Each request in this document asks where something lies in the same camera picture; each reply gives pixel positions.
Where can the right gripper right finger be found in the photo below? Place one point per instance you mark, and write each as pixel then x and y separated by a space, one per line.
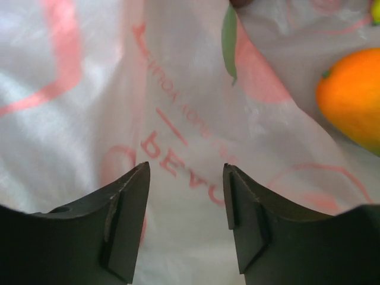
pixel 280 242

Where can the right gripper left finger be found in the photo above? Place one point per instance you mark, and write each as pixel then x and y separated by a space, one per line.
pixel 93 240

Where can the pink plastic bag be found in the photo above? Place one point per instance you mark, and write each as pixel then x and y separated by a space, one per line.
pixel 90 89

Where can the fake yellow mango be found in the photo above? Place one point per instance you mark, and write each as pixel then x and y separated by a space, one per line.
pixel 347 95

